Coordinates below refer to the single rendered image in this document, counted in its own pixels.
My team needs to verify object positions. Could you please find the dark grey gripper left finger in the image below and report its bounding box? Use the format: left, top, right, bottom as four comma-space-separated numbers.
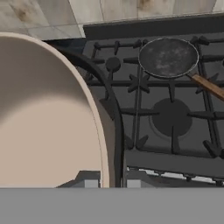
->
56, 170, 102, 189

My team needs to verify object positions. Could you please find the dark pan with wooden handle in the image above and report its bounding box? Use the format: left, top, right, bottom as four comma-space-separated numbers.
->
137, 37, 224, 102

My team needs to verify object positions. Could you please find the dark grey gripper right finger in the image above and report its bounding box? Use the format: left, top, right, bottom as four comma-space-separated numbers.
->
125, 170, 173, 189

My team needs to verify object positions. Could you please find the black gas hob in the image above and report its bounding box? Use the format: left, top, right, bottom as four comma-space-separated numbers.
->
46, 12, 224, 189

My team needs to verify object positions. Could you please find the beige pot with dark handle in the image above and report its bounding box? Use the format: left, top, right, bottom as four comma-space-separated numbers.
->
0, 31, 127, 189

